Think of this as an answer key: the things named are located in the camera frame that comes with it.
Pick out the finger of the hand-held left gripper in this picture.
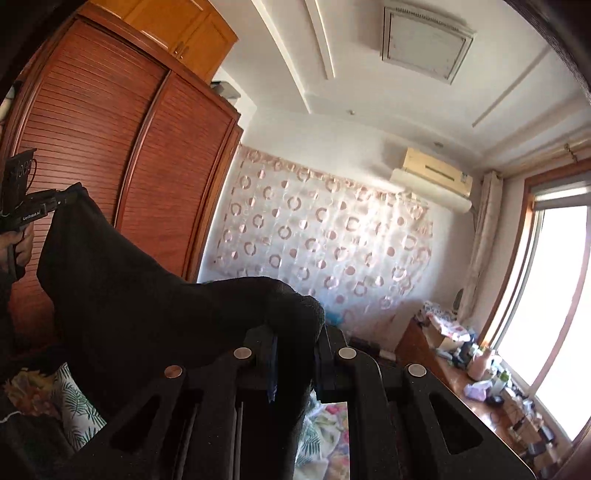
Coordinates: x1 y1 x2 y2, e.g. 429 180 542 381
46 184 84 209

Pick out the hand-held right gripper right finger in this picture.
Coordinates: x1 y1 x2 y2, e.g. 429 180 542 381
318 325 536 480

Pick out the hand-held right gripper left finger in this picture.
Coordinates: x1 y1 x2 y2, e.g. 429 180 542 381
81 332 280 480

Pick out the black printed t-shirt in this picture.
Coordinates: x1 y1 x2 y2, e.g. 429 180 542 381
36 182 326 407

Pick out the person's left hand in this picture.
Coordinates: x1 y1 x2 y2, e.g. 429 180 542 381
0 226 35 278

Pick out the floral quilt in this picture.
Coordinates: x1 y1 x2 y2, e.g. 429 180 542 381
2 369 352 480

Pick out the wooden louvred wardrobe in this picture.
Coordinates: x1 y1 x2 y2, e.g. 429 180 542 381
0 2 245 352

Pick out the wooden low cabinet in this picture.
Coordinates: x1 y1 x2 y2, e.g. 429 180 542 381
394 318 555 480

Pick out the floral patterned cloth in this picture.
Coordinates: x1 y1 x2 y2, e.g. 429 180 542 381
418 300 458 326

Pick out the cardboard box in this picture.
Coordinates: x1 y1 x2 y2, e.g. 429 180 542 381
434 330 467 354

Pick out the circle patterned sheer curtain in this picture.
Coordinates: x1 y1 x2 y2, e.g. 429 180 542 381
203 145 435 352

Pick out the white plastic bag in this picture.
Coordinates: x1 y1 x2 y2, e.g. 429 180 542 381
464 379 492 401

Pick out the pink bottle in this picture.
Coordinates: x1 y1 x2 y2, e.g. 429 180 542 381
467 348 492 380

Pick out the palm leaf blanket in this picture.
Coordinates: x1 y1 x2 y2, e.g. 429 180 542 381
51 362 324 480

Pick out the small grey box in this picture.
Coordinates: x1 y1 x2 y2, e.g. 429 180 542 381
211 80 242 101

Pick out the beige window curtain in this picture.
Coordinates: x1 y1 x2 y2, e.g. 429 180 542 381
462 171 504 319

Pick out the light wooden overhead cabinet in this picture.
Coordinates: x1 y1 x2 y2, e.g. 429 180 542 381
90 0 240 84

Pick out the beige air conditioner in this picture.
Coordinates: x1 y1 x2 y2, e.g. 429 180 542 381
390 148 474 214

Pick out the square ceiling light panel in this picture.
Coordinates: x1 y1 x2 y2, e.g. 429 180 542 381
381 4 476 84

